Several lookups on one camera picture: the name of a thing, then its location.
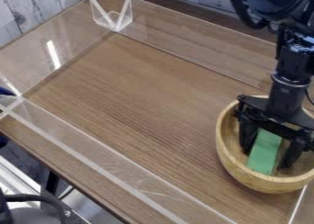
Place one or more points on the clear acrylic enclosure wall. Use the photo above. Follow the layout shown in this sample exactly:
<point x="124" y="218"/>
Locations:
<point x="116" y="87"/>

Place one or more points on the metal bracket with screw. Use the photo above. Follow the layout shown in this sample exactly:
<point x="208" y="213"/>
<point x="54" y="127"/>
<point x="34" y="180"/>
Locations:
<point x="72" y="217"/>

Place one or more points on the brown wooden bowl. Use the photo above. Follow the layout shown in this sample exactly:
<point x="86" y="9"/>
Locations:
<point x="282" y="181"/>

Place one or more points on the green rectangular block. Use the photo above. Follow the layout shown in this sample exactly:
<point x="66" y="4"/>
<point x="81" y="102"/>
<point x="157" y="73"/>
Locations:
<point x="262" y="157"/>

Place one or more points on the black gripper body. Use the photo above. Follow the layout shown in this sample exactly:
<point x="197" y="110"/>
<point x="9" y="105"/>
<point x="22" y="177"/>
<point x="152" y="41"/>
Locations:
<point x="279" y="113"/>

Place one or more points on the black table leg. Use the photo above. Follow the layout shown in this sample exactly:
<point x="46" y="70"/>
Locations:
<point x="52" y="183"/>

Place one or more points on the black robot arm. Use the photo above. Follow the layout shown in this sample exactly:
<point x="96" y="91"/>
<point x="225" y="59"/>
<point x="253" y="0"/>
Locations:
<point x="292" y="15"/>

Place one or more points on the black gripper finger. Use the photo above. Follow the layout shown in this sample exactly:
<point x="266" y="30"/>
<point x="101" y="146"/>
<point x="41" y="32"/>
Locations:
<point x="247" y="133"/>
<point x="291" y="153"/>

